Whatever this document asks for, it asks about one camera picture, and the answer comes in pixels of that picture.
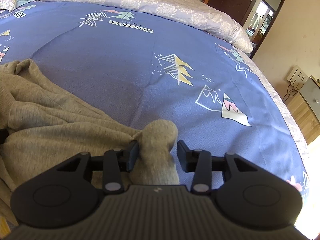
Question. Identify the white power strip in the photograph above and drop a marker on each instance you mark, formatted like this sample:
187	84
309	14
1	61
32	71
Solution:
297	78

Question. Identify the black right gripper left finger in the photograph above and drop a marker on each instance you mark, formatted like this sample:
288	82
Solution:
114	163

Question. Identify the lilac floral quilt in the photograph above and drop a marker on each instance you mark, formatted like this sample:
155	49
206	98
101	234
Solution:
200	16

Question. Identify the grey side cabinet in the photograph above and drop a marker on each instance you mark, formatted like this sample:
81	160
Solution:
310	92

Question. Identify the grey sweat pants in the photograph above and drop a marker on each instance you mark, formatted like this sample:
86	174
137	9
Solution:
48	125

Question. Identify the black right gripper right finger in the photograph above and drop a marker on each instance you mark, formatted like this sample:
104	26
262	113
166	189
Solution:
197	161

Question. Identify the blue patterned bed sheet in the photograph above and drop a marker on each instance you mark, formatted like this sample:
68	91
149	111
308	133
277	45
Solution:
138	68

